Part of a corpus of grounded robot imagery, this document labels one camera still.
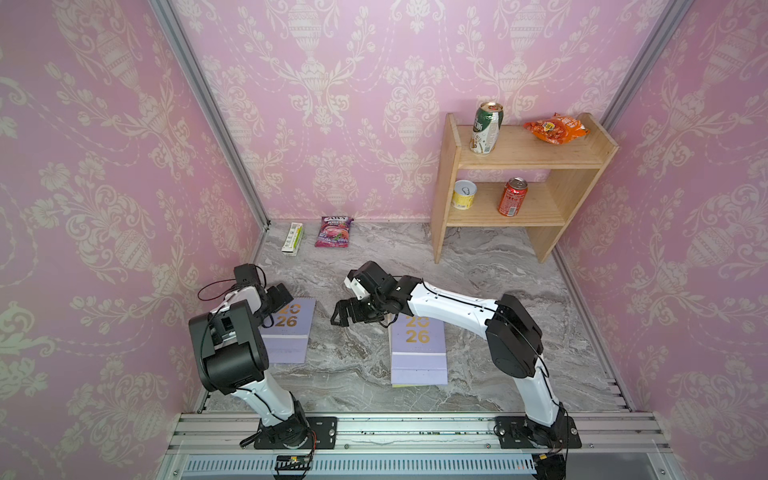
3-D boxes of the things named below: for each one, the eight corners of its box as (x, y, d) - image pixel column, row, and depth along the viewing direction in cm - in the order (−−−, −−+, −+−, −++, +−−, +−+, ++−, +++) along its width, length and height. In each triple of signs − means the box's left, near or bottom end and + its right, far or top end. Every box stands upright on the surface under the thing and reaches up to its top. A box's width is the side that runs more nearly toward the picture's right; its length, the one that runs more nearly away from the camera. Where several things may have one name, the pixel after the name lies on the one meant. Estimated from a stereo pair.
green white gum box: (285, 257, 113) (281, 248, 109) (293, 229, 122) (289, 220, 118) (298, 257, 113) (295, 248, 109) (305, 229, 122) (302, 220, 118)
